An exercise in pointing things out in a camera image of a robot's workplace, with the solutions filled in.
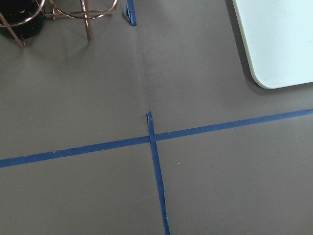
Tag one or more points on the white bear tray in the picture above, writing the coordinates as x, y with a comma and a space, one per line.
278, 40

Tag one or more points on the dark wine bottle lower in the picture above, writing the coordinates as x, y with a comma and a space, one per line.
25, 17

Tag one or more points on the copper wire wine rack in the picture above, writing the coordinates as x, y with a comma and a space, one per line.
52, 11

